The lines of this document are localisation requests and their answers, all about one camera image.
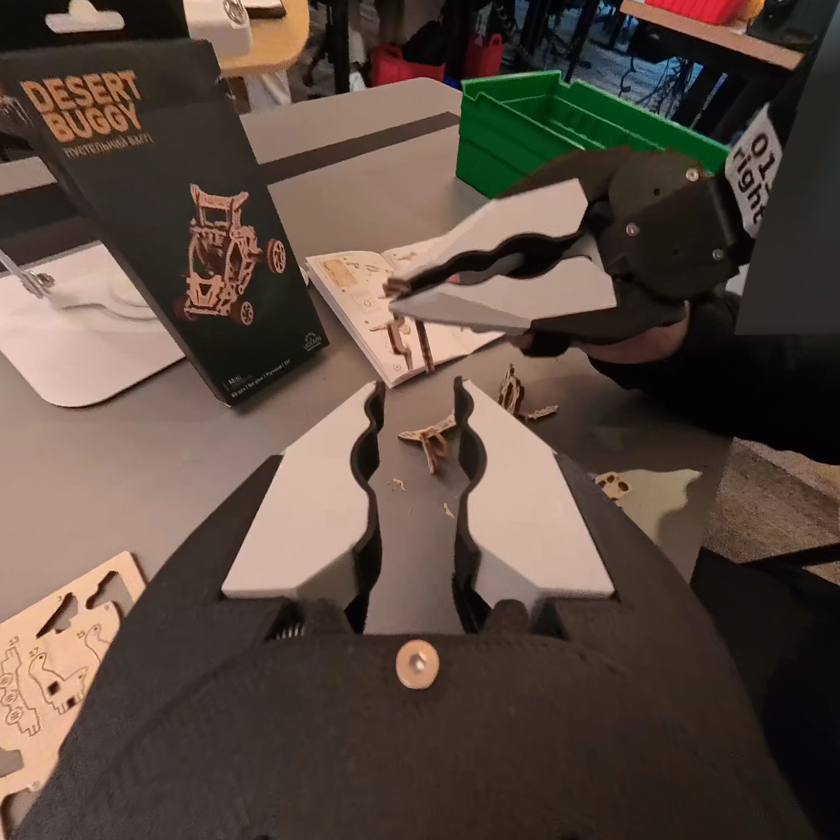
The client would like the black model kit box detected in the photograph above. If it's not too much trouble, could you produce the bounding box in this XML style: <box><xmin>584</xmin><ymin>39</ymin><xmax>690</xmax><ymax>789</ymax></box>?
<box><xmin>0</xmin><ymin>0</ymin><xmax>330</xmax><ymax>409</ymax></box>

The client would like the person's right forearm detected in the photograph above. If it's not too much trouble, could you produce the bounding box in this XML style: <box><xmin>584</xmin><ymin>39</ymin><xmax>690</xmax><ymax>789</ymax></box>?
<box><xmin>594</xmin><ymin>289</ymin><xmax>840</xmax><ymax>463</ymax></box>

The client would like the wooden side table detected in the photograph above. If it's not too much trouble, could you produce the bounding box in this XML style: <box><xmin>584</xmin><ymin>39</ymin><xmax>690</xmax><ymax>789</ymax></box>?
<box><xmin>619</xmin><ymin>0</ymin><xmax>809</xmax><ymax>72</ymax></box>

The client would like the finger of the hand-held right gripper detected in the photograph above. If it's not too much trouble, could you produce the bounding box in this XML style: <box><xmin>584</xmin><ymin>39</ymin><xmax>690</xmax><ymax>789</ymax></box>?
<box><xmin>387</xmin><ymin>255</ymin><xmax>620</xmax><ymax>333</ymax></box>
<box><xmin>392</xmin><ymin>177</ymin><xmax>590</xmax><ymax>294</ymax></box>

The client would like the green plastic bin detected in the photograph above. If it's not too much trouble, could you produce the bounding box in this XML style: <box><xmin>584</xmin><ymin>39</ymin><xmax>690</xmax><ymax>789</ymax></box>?
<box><xmin>455</xmin><ymin>70</ymin><xmax>731</xmax><ymax>199</ymax></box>

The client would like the cut out plywood parts sheet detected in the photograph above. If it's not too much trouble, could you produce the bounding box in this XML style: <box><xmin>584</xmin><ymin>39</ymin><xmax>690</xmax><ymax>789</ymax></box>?
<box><xmin>0</xmin><ymin>550</ymin><xmax>147</xmax><ymax>818</ymax></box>

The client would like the open instruction booklet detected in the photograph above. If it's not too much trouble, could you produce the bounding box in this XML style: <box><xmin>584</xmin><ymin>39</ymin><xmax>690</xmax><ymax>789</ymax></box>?
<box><xmin>304</xmin><ymin>238</ymin><xmax>509</xmax><ymax>389</ymax></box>

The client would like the white document stand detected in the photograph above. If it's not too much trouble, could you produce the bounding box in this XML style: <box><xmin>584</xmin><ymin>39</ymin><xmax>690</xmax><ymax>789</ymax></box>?
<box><xmin>0</xmin><ymin>239</ymin><xmax>188</xmax><ymax>409</ymax></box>

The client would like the red plastic bin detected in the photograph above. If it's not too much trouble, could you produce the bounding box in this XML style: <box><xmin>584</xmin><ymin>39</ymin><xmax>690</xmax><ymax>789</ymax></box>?
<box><xmin>645</xmin><ymin>0</ymin><xmax>746</xmax><ymax>26</ymax></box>

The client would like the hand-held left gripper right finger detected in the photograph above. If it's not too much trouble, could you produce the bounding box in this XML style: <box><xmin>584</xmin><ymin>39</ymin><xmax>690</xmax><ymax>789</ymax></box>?
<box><xmin>453</xmin><ymin>376</ymin><xmax>618</xmax><ymax>634</ymax></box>

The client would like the small wooden plate with holes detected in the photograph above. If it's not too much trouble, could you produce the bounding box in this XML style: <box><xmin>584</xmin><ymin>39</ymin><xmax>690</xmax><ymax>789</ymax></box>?
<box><xmin>592</xmin><ymin>471</ymin><xmax>632</xmax><ymax>508</ymax></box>

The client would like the wooden chassis assembly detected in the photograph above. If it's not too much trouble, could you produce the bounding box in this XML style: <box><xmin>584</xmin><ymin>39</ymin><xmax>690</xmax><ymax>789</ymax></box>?
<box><xmin>495</xmin><ymin>363</ymin><xmax>560</xmax><ymax>423</ymax></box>

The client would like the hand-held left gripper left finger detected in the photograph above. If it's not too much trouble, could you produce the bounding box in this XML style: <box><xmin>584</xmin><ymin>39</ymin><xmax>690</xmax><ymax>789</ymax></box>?
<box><xmin>221</xmin><ymin>381</ymin><xmax>387</xmax><ymax>635</ymax></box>

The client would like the wooden frame part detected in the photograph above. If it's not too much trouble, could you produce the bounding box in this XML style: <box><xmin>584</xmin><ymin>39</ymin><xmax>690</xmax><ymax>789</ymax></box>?
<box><xmin>382</xmin><ymin>277</ymin><xmax>436</xmax><ymax>376</ymax></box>

